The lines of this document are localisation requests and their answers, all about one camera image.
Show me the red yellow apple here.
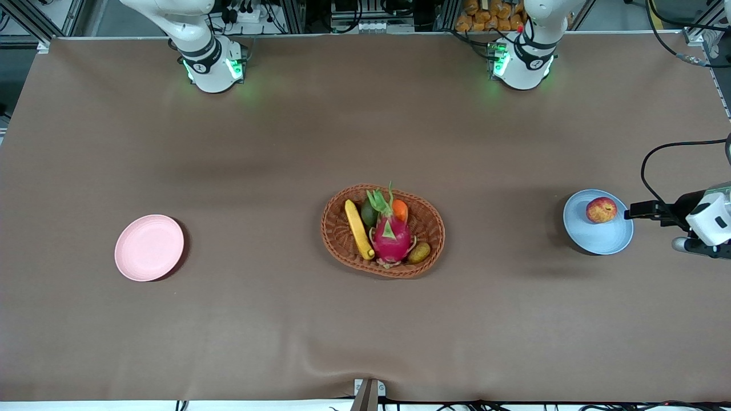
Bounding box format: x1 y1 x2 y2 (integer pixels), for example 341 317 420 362
585 197 618 224

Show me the yellow banana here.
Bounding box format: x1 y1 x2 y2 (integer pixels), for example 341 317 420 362
344 199 376 260

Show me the light blue plate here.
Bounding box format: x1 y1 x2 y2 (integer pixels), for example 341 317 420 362
563 189 634 256

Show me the pile of orange bread packs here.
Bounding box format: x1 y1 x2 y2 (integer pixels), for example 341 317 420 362
455 0 527 33

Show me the pink dragon fruit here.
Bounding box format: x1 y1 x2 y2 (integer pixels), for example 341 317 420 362
365 182 420 269

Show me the brown wicker basket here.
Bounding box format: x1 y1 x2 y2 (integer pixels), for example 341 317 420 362
320 183 445 279

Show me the brown tablecloth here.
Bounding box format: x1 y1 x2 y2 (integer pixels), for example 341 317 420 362
0 34 731 403

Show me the white power strip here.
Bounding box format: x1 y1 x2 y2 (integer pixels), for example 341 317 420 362
220 5 269 25

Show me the pink plate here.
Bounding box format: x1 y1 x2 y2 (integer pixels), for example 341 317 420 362
114 214 185 283

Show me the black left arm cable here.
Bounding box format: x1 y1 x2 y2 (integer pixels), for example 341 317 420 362
641 134 731 209

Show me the black cable with connector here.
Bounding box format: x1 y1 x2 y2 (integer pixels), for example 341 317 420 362
645 0 731 69

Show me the aluminium frame post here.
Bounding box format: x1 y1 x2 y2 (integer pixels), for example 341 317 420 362
684 0 731 46
0 0 86 55

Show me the metal table edge bracket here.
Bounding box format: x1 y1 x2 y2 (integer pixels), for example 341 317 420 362
350 378 387 411

